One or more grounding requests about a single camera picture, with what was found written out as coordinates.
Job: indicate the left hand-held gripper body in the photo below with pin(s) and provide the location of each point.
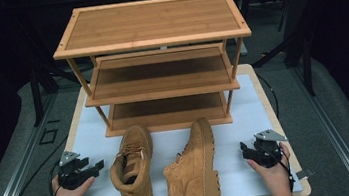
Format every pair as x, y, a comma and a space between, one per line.
71, 177

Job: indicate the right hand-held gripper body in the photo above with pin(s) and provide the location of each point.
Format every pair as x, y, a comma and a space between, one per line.
268, 153

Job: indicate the tan suede boot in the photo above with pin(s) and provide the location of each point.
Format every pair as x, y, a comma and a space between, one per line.
193, 173
138, 189

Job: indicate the wooden shoe rack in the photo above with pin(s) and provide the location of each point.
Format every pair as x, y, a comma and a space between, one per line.
153, 23

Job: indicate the person's right hand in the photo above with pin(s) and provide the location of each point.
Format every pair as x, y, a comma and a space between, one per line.
278, 177

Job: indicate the black metal stand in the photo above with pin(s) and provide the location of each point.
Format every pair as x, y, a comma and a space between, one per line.
305, 61
36, 95

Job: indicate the metal floor rail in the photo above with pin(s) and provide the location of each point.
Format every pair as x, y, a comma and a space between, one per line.
20, 170
335, 138

